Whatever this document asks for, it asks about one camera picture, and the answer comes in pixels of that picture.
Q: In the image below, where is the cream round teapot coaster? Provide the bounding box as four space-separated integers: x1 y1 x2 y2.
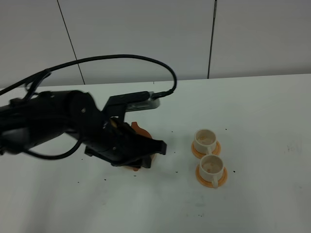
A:
123 154 156 172

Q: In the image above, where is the near white teacup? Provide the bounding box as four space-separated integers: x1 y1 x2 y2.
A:
199 154 224 188

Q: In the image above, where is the near orange saucer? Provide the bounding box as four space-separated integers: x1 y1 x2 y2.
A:
195 166 228 188

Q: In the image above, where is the far orange saucer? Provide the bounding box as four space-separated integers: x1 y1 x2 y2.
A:
191 141 221 159

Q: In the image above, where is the black braided camera cable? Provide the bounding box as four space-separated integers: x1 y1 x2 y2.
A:
0 54 177 98

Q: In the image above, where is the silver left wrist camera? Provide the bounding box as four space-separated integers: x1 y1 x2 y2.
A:
102 91 160 122

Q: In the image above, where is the white teacup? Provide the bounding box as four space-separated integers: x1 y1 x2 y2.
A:
194 129 217 155
199 154 224 188

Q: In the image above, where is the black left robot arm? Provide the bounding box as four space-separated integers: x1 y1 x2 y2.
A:
0 90 167 168

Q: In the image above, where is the far white teacup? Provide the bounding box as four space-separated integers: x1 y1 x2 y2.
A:
194 129 217 155

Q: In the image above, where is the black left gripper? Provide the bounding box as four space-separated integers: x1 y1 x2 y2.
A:
84 117 167 169

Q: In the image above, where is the brown clay teapot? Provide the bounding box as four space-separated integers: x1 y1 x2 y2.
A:
124 122 152 172

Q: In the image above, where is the orange saucer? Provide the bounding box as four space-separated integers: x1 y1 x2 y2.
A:
195 166 228 188
191 141 221 159

